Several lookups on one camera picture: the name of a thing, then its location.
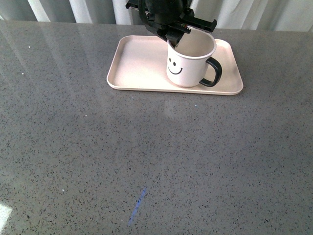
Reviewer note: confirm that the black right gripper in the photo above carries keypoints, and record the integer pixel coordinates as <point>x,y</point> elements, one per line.
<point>169,18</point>

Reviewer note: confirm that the white smiley mug black handle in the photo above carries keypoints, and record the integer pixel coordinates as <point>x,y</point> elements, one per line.
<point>190,62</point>

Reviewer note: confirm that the cream rectangular tray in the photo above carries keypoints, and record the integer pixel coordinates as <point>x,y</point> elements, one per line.
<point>139,64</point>

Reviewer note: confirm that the grey pleated curtain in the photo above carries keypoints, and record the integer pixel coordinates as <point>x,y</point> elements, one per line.
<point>272,15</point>

